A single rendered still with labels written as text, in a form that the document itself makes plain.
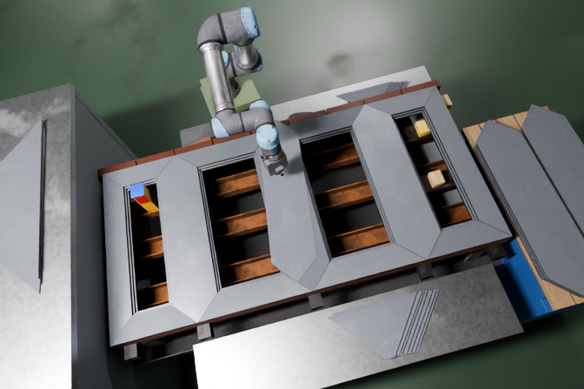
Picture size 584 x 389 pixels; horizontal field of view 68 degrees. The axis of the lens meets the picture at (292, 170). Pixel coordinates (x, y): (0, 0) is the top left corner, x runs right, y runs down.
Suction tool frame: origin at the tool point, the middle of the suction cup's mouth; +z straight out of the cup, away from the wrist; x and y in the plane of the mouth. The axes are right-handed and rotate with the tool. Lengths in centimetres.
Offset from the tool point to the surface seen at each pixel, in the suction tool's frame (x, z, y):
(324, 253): -38.1, 5.4, -1.0
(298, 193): -10.9, 6.8, 3.2
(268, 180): 1.3, 7.4, -4.7
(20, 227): 24, -15, -94
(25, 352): -19, -15, -104
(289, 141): 12.5, 8.0, 12.4
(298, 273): -39.5, 5.1, -13.6
